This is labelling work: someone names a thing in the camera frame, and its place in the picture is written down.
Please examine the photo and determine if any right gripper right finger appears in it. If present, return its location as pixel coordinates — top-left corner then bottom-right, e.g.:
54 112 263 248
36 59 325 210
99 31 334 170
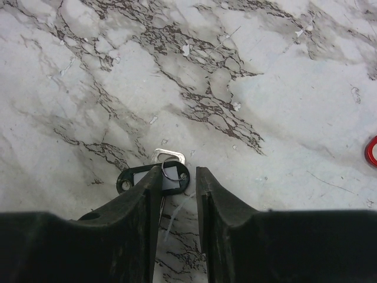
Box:
196 167 376 282

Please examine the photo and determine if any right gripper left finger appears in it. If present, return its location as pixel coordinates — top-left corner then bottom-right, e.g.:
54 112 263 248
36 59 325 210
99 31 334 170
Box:
1 167 163 282

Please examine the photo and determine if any black key tag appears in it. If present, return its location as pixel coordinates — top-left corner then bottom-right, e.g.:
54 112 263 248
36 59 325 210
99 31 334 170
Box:
115 147 191 228

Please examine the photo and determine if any red key tag with key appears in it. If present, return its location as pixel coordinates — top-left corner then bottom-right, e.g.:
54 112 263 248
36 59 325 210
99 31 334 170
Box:
364 136 377 167

